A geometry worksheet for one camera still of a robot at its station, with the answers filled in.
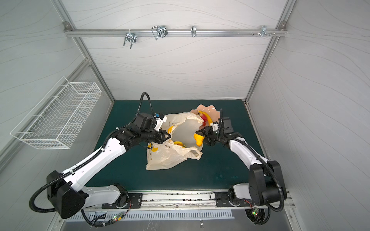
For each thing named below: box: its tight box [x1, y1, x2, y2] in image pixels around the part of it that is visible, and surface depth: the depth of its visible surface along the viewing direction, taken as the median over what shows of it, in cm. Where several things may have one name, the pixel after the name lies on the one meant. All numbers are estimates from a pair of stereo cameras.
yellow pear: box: [193, 132, 205, 147], surface depth 82 cm
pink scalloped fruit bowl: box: [190, 104, 221, 130], surface depth 112 cm
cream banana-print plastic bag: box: [145, 112, 204, 171], surface depth 81 cm
